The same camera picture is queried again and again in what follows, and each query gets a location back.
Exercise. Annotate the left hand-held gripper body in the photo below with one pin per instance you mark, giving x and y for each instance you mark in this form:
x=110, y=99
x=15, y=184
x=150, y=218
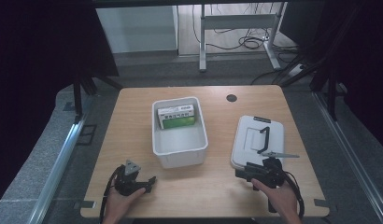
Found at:
x=127, y=183

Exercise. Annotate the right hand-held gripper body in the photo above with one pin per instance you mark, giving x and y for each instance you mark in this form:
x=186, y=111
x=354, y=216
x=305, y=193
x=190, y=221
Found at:
x=270, y=172

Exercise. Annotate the person's left hand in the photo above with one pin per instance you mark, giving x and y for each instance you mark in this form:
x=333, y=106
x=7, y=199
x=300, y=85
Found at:
x=121, y=203

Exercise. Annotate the person's right hand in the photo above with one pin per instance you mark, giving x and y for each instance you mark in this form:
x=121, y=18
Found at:
x=278, y=197

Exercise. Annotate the white plastic storage box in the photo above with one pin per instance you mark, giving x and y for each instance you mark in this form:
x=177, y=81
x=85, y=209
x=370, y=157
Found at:
x=180, y=143

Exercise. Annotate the green and white carton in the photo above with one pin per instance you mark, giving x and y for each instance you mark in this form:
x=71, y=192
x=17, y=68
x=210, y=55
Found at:
x=176, y=116

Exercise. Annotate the black round table grommet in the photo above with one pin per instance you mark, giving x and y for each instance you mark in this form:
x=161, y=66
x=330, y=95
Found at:
x=231, y=98

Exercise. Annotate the black metal stand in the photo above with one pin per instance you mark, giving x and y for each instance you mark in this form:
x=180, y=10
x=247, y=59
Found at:
x=331, y=84
x=82, y=90

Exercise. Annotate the white power strip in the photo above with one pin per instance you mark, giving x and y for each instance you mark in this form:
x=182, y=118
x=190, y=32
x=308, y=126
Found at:
x=295, y=71

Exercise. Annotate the black curtain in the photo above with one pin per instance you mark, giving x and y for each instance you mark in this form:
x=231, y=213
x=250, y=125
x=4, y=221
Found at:
x=364, y=62
x=40, y=77

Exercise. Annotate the white cabinet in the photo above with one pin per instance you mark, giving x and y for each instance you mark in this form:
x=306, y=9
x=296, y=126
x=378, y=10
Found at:
x=136, y=29

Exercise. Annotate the black table corner bracket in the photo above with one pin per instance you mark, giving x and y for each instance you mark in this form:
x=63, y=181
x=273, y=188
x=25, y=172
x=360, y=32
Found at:
x=321, y=202
x=84, y=204

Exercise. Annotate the aluminium floor rail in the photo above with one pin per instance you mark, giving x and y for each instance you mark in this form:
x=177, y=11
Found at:
x=351, y=155
x=57, y=171

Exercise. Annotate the white metal desk frame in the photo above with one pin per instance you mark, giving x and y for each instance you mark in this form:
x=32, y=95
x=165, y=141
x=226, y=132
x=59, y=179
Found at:
x=239, y=21

